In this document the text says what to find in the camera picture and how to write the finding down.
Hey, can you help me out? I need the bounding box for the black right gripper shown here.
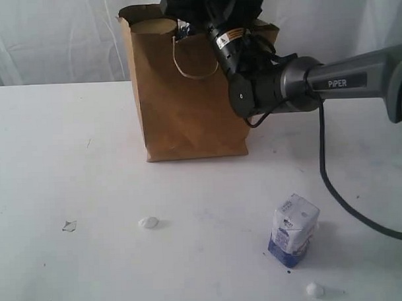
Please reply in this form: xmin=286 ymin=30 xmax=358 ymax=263
xmin=160 ymin=0 xmax=264 ymax=28

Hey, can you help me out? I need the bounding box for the nut jar with gold lid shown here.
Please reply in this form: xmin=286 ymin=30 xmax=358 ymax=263
xmin=131 ymin=18 xmax=178 ymax=34

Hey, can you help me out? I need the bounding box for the brown paper shopping bag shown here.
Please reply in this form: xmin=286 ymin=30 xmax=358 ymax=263
xmin=116 ymin=0 xmax=285 ymax=164

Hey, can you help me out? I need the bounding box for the white and blue carton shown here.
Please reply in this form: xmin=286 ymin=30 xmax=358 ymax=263
xmin=268 ymin=193 xmax=320 ymax=268

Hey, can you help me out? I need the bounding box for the spaghetti packet dark blue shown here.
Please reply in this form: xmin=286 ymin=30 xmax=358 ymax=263
xmin=175 ymin=19 xmax=195 ymax=40

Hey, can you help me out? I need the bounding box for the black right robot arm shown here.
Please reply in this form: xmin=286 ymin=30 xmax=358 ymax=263
xmin=160 ymin=0 xmax=402 ymax=123

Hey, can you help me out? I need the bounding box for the white fabric backdrop curtain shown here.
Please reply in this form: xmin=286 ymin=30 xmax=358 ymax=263
xmin=0 ymin=0 xmax=402 ymax=86

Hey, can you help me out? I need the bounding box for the small white crumpled scrap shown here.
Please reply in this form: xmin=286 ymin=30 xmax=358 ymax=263
xmin=138 ymin=217 xmax=159 ymax=229

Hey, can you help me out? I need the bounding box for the clear plastic scrap on table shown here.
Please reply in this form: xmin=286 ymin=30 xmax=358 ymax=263
xmin=62 ymin=220 xmax=77 ymax=232

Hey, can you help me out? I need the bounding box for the white scrap near front edge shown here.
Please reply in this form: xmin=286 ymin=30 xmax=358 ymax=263
xmin=306 ymin=282 xmax=325 ymax=299

